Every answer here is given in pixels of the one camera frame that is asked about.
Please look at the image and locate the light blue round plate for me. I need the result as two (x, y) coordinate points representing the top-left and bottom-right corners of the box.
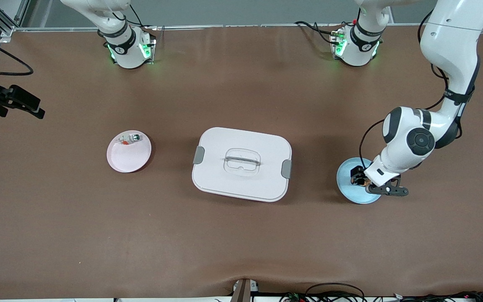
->
(336, 157), (385, 205)

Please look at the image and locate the white lidded storage box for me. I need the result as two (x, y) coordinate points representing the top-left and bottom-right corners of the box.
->
(192, 127), (293, 203)

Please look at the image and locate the pink round plate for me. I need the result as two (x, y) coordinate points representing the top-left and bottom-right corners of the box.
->
(106, 130), (152, 173)

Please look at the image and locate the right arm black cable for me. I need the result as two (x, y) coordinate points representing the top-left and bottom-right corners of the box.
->
(0, 31), (34, 77)

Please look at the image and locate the aluminium frame profile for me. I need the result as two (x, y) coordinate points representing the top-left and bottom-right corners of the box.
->
(0, 0), (31, 42)

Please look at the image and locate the clear lid handle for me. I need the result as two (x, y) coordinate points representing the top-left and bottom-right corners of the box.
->
(223, 148), (262, 176)

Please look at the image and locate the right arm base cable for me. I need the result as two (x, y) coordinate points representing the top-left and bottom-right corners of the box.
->
(113, 3), (146, 29)

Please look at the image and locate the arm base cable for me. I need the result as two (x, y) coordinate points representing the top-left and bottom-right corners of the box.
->
(113, 3), (146, 29)
(294, 20), (343, 47)

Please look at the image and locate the left arm base cable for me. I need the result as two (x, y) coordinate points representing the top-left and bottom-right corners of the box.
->
(294, 20), (343, 47)

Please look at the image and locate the tangled black cable bundle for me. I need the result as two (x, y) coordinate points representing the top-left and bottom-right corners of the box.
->
(279, 282), (483, 302)

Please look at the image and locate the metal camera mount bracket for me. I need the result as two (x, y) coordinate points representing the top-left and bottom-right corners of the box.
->
(231, 279), (260, 302)

